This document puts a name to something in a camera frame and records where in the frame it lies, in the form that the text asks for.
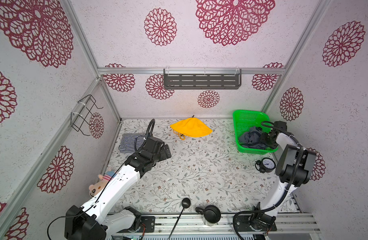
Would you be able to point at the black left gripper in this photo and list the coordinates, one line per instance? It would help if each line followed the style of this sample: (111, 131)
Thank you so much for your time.
(164, 155)

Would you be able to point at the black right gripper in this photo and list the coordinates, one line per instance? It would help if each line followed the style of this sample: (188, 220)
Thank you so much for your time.
(263, 137)

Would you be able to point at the grey tank top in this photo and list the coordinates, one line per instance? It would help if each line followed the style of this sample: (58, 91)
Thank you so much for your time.
(251, 139)

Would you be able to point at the blue white striped tank top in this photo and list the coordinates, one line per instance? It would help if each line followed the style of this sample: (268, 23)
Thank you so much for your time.
(129, 143)

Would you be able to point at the green plastic basket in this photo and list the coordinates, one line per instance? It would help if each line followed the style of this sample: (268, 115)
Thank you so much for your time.
(248, 130)

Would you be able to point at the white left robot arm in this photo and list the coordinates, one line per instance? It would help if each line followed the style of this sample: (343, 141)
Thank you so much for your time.
(92, 220)

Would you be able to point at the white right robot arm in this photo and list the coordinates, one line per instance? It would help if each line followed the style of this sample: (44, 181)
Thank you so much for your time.
(294, 167)

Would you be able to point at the black pressure gauge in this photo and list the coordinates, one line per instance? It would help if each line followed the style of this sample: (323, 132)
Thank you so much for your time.
(265, 165)

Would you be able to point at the yellow bucket hat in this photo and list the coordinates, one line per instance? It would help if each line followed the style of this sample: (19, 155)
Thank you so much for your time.
(191, 127)

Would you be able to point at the black ladle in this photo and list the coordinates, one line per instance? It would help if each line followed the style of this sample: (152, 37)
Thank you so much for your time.
(185, 203)

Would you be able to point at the plush doll toy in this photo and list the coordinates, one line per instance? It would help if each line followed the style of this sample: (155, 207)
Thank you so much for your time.
(104, 179)

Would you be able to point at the grey wall shelf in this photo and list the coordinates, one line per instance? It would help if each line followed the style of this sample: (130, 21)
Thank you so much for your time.
(201, 81)

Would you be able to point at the black wire wall rack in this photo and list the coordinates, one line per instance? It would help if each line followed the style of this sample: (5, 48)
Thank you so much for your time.
(80, 118)

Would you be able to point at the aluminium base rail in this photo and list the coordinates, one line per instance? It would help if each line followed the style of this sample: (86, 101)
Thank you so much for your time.
(288, 226)

